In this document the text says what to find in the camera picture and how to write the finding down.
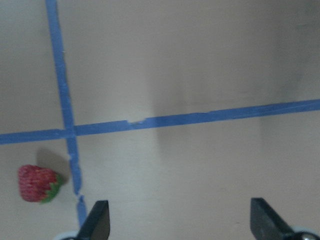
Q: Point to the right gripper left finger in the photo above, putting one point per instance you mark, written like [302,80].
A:
[97,224]

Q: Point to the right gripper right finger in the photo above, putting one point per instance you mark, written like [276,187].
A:
[266,224]

